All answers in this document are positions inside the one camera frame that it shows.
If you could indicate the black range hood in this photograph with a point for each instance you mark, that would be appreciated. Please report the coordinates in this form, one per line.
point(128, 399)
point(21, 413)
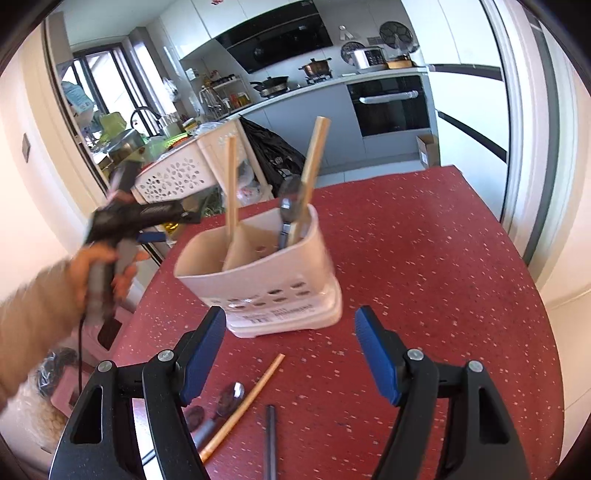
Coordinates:
point(276, 36)

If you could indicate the black built-in oven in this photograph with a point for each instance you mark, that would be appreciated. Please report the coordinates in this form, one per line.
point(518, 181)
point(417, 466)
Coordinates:
point(390, 105)

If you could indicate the black frying pan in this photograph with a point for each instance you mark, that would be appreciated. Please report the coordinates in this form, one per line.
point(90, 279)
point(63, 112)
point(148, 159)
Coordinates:
point(271, 87)

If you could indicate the white perforated basket cart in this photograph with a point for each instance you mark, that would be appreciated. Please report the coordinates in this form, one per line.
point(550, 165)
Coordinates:
point(201, 163)

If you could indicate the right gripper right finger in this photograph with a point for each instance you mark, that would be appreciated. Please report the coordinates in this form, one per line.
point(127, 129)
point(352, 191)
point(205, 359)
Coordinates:
point(480, 440)

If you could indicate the silver rice cooker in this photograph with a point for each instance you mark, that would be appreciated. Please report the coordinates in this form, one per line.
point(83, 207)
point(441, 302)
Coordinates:
point(370, 59)

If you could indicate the pink plastic stool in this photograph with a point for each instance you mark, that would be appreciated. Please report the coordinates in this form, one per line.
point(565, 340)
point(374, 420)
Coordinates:
point(67, 369)

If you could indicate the person left hand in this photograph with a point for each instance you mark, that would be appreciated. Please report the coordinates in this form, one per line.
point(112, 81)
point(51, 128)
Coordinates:
point(80, 265)

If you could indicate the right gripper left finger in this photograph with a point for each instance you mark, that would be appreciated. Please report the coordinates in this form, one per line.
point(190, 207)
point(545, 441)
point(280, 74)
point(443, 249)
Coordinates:
point(99, 440)

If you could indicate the black kitchen faucet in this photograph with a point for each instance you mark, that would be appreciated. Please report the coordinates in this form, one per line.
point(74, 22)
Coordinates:
point(147, 119)

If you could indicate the steel pot on stove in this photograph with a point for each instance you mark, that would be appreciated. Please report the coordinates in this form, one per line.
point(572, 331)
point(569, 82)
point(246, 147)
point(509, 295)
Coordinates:
point(317, 69)

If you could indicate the white plastic utensil holder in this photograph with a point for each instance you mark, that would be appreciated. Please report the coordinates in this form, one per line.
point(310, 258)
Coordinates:
point(263, 290)

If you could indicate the beige sleeve forearm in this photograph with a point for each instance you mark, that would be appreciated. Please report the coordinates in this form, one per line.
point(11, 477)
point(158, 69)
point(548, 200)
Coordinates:
point(35, 317)

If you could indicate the black chopstick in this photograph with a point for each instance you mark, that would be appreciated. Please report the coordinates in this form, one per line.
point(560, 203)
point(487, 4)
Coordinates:
point(269, 459)

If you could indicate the long bamboo chopstick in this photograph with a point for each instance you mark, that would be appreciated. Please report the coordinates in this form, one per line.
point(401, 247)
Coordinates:
point(312, 165)

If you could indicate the dark spoon right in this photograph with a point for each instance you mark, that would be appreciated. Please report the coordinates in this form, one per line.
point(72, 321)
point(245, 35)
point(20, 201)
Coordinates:
point(193, 416)

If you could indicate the black plastic bag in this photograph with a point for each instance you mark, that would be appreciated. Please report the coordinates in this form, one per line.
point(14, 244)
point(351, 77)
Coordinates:
point(276, 157)

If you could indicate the steel spoon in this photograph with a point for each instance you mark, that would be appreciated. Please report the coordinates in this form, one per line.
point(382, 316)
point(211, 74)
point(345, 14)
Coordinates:
point(289, 197)
point(228, 402)

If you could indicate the cardboard box on floor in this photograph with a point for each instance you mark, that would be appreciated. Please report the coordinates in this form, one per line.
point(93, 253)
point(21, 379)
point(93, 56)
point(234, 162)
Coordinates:
point(429, 152)

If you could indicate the crossed bamboo chopstick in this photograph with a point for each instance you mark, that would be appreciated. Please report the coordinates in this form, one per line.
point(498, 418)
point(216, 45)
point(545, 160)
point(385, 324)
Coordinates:
point(206, 452)

